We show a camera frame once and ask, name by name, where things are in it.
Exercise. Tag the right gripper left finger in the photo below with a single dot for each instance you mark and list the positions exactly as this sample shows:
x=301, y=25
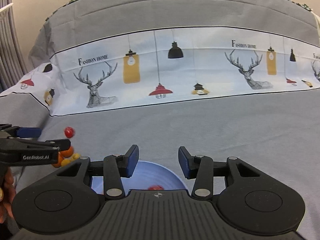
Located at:
x=70, y=197

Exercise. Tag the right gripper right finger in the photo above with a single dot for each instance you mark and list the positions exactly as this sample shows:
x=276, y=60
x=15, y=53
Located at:
x=244, y=196

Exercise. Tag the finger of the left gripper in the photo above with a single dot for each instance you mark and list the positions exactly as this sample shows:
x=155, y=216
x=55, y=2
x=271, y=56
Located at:
x=60, y=144
x=24, y=132

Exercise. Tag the round orange mandarin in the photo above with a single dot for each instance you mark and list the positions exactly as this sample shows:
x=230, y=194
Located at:
x=67, y=153

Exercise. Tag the small red fruit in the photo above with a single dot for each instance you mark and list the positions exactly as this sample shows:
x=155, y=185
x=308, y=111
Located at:
x=69, y=132

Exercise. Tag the yellow-green small fruit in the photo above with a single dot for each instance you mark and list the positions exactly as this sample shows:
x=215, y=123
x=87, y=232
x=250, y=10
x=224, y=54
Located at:
x=75, y=156

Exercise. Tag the person's left hand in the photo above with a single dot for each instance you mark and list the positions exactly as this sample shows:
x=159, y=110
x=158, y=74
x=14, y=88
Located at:
x=8, y=193

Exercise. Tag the grey ribbed curtain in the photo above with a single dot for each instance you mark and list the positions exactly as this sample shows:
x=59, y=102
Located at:
x=12, y=63

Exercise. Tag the blue round plate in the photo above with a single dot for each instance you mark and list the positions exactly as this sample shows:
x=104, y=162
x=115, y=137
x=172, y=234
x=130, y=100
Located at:
x=147, y=173

